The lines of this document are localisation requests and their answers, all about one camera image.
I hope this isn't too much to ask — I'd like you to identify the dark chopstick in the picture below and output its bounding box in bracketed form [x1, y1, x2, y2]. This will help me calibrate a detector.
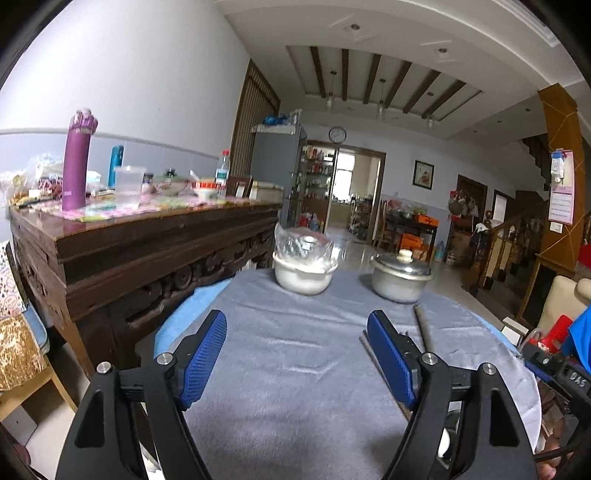
[413, 304, 435, 353]
[360, 330, 412, 421]

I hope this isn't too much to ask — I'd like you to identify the white step stool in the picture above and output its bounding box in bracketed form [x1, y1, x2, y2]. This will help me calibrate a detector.
[501, 317, 530, 346]

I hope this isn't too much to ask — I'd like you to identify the aluminium pot with lid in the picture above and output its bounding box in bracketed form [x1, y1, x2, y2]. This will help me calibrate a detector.
[370, 249, 432, 304]

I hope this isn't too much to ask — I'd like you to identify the grey fleece table cloth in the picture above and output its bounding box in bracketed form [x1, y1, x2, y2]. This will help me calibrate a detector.
[153, 268, 542, 480]

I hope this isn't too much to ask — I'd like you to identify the red plastic chair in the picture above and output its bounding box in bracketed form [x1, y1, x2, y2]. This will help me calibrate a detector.
[529, 315, 573, 354]

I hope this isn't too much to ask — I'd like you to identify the carved dark wooden sideboard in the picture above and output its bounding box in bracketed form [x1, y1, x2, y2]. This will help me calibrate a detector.
[9, 199, 280, 376]

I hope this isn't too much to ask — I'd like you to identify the dark dining table background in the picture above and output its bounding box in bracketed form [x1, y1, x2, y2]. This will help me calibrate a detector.
[386, 212, 439, 263]

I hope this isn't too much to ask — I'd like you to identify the white pot with plastic bag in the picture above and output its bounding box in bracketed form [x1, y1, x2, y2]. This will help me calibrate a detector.
[273, 223, 344, 296]

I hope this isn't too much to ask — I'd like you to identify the patterned gift bag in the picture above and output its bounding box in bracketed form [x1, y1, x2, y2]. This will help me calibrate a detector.
[0, 240, 28, 318]

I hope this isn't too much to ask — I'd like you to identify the red white bowl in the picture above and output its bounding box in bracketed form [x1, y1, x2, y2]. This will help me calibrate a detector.
[191, 181, 218, 201]

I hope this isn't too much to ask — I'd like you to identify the glass lid green bowl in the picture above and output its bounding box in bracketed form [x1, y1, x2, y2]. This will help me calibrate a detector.
[152, 168, 190, 197]

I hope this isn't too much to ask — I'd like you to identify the clear water bottle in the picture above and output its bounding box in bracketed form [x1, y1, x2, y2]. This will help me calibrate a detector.
[214, 150, 230, 199]

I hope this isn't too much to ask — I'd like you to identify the clear plastic container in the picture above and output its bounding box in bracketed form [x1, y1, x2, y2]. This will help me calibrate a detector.
[114, 166, 146, 207]

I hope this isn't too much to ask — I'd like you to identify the white chest freezer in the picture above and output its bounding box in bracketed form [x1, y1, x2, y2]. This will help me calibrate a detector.
[249, 181, 284, 204]

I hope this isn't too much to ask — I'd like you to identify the teal thermos bottle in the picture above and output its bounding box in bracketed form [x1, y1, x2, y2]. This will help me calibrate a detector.
[107, 145, 124, 189]

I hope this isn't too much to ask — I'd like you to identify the grey refrigerator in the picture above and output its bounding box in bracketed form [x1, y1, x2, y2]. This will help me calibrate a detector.
[250, 123, 308, 226]

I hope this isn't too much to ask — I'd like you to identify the purple thermos bottle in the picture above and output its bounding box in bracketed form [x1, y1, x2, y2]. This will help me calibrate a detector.
[62, 108, 98, 211]

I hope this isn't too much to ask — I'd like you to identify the framed wall picture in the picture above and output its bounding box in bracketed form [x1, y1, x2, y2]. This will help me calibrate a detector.
[413, 160, 435, 190]

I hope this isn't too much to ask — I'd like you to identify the wall calendar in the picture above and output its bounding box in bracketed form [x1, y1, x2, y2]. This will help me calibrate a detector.
[549, 149, 575, 225]

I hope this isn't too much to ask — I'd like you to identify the round wall clock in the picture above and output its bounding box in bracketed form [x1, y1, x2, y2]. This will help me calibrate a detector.
[329, 126, 348, 144]

